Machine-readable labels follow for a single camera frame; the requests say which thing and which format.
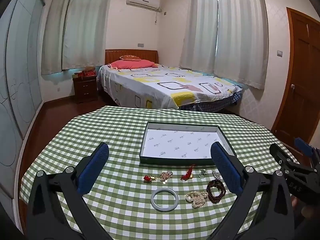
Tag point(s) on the green checked tablecloth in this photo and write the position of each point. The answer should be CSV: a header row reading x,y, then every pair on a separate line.
x,y
112,130

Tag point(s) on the pale jade bangle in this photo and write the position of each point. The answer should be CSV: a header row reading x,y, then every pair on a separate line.
x,y
163,191

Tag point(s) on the red embroidered cushion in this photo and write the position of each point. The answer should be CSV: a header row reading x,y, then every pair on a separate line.
x,y
130,57

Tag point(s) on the wooden bed headboard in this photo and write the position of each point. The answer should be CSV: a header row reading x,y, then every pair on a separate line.
x,y
132,52

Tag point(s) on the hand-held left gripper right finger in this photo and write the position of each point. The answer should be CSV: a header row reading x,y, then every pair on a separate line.
x,y
226,170

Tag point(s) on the green cardboard box tray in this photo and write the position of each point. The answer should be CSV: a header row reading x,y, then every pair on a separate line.
x,y
180,142

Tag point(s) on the person's right hand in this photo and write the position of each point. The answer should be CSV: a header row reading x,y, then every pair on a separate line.
x,y
296,203

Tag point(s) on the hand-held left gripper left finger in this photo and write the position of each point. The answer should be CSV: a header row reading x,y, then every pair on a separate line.
x,y
92,170

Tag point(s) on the wall light switch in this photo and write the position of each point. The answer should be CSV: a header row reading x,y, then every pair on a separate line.
x,y
280,53

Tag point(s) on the red and gold charm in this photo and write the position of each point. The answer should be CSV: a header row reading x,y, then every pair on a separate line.
x,y
149,178

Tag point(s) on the patterned bedsheet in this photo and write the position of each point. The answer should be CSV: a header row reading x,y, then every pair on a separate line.
x,y
162,82

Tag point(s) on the blue plaid mattress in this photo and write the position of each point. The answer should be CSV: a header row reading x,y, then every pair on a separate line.
x,y
220,102

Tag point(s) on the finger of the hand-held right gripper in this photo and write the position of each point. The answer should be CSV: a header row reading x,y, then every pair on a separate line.
x,y
280,153
303,145

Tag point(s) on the frosted glass sliding wardrobe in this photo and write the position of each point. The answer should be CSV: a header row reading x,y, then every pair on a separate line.
x,y
17,80

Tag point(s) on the white air conditioner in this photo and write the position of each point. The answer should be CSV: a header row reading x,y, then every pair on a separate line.
x,y
143,1

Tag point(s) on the red knot tassel pendant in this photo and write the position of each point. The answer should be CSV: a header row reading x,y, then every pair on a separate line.
x,y
187,176

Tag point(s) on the white curtain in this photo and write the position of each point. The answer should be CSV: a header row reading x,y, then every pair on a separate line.
x,y
53,30
85,25
240,35
200,25

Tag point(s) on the pink pillow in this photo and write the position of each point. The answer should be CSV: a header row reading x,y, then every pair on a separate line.
x,y
132,64

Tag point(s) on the dark wooden nightstand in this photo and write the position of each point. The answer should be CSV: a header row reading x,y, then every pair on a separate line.
x,y
85,90

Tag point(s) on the brown wooden door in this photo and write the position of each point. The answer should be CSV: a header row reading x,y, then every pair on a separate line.
x,y
300,67

